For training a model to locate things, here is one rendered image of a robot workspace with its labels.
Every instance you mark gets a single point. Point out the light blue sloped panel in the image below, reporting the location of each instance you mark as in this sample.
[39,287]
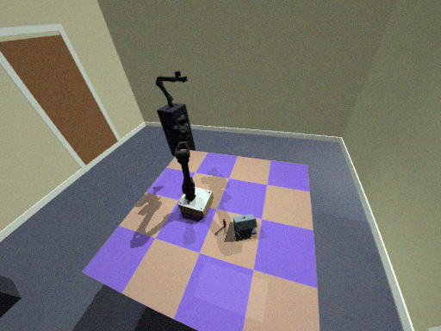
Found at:
[245,225]

